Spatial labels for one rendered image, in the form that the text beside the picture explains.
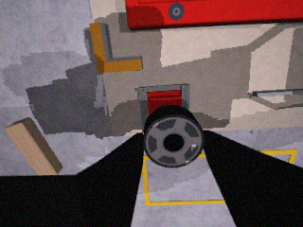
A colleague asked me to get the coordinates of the yellow rectangular outline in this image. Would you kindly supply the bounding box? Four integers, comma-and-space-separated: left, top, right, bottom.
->
142, 149, 297, 205

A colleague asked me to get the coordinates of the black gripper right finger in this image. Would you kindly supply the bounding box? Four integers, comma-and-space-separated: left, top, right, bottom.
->
204, 130, 303, 227

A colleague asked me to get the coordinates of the tan rectangular block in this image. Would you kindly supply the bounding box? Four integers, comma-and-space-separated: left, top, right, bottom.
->
4, 118, 62, 175

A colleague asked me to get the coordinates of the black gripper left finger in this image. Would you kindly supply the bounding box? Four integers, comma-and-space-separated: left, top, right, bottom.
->
0, 132, 144, 227

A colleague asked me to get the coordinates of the black wheel with grey hub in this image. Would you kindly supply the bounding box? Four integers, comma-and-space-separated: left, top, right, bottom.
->
143, 105, 205, 168

